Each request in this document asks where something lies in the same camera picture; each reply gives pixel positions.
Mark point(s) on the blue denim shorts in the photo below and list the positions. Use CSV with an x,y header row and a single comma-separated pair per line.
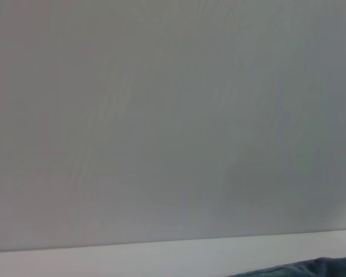
x,y
314,268

